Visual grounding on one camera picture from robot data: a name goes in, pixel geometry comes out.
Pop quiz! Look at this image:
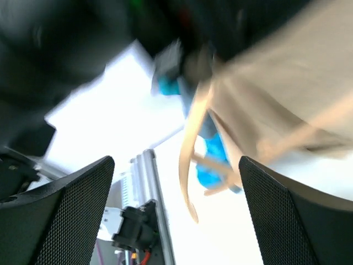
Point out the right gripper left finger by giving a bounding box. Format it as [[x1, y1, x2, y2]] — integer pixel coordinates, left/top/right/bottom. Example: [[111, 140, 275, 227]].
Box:
[[1, 156, 115, 265]]

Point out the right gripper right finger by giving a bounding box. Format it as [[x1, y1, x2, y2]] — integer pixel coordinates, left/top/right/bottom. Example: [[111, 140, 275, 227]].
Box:
[[239, 156, 352, 265]]

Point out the beige t shirt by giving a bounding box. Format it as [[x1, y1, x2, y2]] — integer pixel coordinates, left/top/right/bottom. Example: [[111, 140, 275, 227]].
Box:
[[192, 0, 353, 166]]

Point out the wooden hanger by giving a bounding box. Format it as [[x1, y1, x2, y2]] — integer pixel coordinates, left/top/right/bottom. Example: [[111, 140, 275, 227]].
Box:
[[178, 82, 240, 224]]

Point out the teal t shirt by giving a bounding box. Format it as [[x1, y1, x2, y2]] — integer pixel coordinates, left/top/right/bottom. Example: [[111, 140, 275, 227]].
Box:
[[151, 76, 229, 189]]

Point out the aluminium front rail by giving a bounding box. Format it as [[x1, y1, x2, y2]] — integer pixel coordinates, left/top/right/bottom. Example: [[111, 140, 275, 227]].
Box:
[[27, 149, 177, 265]]

